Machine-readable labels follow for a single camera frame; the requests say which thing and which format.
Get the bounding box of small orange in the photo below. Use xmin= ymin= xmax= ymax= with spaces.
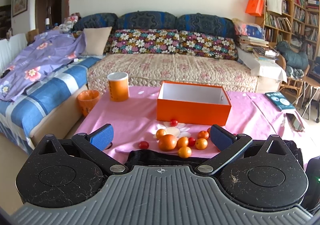
xmin=177 ymin=137 xmax=189 ymax=149
xmin=156 ymin=129 xmax=167 ymax=139
xmin=177 ymin=146 xmax=192 ymax=158
xmin=195 ymin=138 xmax=208 ymax=150

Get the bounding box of reddish orange fruit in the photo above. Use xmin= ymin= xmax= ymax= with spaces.
xmin=197 ymin=131 xmax=210 ymax=140

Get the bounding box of pink floral tablecloth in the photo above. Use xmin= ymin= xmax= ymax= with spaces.
xmin=77 ymin=86 xmax=313 ymax=164

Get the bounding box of orange waste bin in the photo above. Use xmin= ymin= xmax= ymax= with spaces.
xmin=77 ymin=90 xmax=100 ymax=117

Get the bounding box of red cherry tomato left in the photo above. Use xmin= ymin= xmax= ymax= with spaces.
xmin=138 ymin=141 xmax=149 ymax=150

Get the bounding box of blue white striped bed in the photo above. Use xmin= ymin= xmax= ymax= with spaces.
xmin=1 ymin=56 xmax=100 ymax=154

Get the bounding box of red cherry tomato by box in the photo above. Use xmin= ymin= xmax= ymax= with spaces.
xmin=170 ymin=119 xmax=178 ymax=127

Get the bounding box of large orange fruit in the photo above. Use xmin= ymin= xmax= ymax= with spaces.
xmin=158 ymin=135 xmax=177 ymax=152

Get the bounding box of teal book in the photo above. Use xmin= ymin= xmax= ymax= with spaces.
xmin=265 ymin=92 xmax=295 ymax=111

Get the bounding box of orange cylindrical canister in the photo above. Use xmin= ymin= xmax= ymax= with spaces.
xmin=107 ymin=72 xmax=129 ymax=102

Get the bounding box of orange cardboard box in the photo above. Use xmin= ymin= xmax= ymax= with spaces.
xmin=156 ymin=81 xmax=232 ymax=126

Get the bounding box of beige quilted sofa bed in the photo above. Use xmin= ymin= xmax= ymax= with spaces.
xmin=87 ymin=54 xmax=259 ymax=94

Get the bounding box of wooden chair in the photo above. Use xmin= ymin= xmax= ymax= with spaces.
xmin=278 ymin=66 xmax=319 ymax=120

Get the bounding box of purple floral blanket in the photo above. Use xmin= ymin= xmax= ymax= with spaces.
xmin=1 ymin=30 xmax=86 ymax=101

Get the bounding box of beige pillow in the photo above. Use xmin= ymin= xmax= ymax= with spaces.
xmin=82 ymin=27 xmax=112 ymax=56

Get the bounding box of floral cushion right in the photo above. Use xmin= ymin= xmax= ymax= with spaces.
xmin=179 ymin=30 xmax=238 ymax=61

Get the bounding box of floral cushion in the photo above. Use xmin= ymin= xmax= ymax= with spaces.
xmin=179 ymin=30 xmax=238 ymax=61
xmin=107 ymin=29 xmax=180 ymax=54

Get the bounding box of stack of books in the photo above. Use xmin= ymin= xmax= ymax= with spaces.
xmin=232 ymin=18 xmax=279 ymax=62

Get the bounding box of floral cushion left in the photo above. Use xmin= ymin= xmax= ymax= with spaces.
xmin=107 ymin=29 xmax=180 ymax=54

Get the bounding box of orange paper bag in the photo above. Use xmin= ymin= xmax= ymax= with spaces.
xmin=245 ymin=0 xmax=264 ymax=17

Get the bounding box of wooden bookshelf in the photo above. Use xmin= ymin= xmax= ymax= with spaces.
xmin=255 ymin=0 xmax=319 ymax=61

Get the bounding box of small framed picture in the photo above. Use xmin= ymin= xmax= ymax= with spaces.
xmin=11 ymin=0 xmax=28 ymax=17

